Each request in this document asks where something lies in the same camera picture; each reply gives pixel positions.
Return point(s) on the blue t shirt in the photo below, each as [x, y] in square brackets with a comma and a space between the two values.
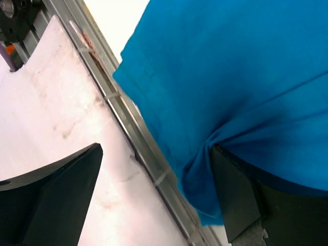
[250, 76]

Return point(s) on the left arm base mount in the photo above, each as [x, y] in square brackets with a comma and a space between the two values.
[22, 26]

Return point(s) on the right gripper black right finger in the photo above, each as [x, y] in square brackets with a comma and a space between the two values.
[259, 208]

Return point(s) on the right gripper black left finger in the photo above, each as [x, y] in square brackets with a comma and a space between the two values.
[48, 206]

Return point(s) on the aluminium table edge rail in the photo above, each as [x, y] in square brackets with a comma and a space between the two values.
[101, 62]

